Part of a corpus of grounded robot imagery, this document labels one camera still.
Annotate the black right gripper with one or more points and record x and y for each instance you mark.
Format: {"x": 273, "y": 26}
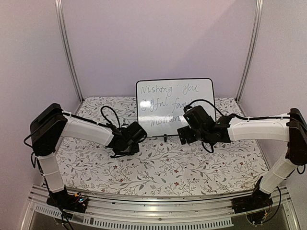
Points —
{"x": 188, "y": 138}

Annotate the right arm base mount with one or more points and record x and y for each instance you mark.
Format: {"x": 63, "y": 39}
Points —
{"x": 256, "y": 200}

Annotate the right aluminium frame post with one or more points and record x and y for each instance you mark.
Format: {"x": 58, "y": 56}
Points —
{"x": 251, "y": 49}

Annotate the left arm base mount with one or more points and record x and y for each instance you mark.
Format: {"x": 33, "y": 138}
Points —
{"x": 64, "y": 200}

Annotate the aluminium frame post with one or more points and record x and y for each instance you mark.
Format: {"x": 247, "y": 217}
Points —
{"x": 251, "y": 49}
{"x": 67, "y": 49}

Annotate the white whiteboard black frame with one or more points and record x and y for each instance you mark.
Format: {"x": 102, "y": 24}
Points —
{"x": 160, "y": 103}

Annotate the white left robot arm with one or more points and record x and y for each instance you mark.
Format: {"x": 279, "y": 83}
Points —
{"x": 48, "y": 130}

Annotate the floral patterned table mat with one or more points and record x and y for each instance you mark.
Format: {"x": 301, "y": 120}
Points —
{"x": 162, "y": 168}

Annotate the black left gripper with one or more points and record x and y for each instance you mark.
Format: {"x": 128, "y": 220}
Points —
{"x": 135, "y": 149}

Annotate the left aluminium frame post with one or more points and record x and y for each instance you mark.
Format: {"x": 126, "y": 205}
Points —
{"x": 67, "y": 49}

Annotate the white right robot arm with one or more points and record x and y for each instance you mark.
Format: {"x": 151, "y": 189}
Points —
{"x": 290, "y": 128}

